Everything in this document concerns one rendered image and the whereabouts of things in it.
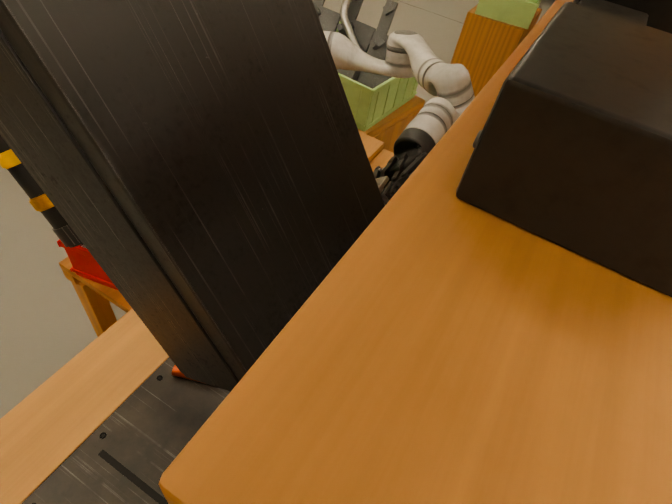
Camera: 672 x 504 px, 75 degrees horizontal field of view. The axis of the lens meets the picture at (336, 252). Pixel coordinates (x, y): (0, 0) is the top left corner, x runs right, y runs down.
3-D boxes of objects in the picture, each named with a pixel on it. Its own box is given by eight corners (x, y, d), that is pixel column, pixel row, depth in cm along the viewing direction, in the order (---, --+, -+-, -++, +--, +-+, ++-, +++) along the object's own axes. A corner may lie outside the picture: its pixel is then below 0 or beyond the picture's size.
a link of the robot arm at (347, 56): (419, 73, 122) (330, 64, 126) (424, 36, 116) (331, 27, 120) (416, 83, 115) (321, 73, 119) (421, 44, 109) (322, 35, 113)
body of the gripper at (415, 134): (393, 132, 86) (369, 163, 82) (425, 119, 80) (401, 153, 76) (414, 161, 90) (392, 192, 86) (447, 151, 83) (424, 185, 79)
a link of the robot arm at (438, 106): (422, 148, 92) (409, 112, 86) (452, 104, 99) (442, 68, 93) (452, 149, 88) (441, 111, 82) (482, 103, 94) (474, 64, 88)
